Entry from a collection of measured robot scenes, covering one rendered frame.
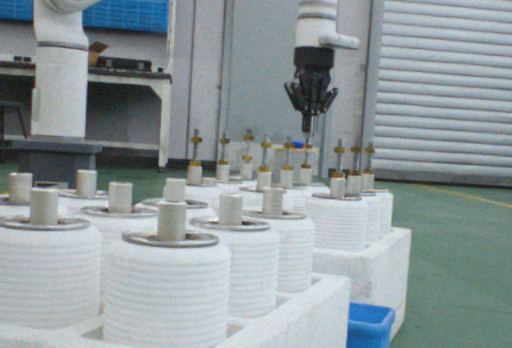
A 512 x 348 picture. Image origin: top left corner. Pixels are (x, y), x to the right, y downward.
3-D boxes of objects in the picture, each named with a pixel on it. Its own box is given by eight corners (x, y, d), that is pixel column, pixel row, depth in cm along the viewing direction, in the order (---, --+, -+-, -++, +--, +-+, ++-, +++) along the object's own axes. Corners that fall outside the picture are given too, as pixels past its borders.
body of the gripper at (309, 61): (315, 48, 137) (312, 98, 138) (284, 43, 131) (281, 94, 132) (345, 47, 132) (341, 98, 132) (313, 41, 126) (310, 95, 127)
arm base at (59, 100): (28, 140, 130) (32, 45, 129) (38, 139, 140) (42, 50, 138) (80, 143, 132) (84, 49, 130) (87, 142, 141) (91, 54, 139)
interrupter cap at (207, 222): (174, 228, 64) (175, 220, 64) (209, 221, 72) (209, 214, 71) (252, 237, 62) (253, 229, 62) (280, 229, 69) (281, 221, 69)
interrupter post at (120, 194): (102, 216, 70) (103, 182, 69) (115, 214, 72) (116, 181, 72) (123, 218, 69) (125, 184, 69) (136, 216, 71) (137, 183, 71)
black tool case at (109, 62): (96, 72, 580) (96, 59, 579) (148, 76, 592) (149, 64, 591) (97, 68, 548) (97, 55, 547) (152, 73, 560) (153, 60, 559)
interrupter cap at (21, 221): (-28, 227, 57) (-27, 219, 57) (34, 219, 64) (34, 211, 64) (53, 238, 55) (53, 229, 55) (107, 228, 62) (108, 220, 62)
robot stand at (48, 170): (3, 304, 130) (9, 139, 127) (22, 287, 144) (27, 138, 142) (86, 307, 132) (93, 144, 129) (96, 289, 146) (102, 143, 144)
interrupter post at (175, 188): (160, 207, 81) (161, 178, 81) (170, 206, 83) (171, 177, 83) (179, 209, 80) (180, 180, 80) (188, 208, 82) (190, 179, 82)
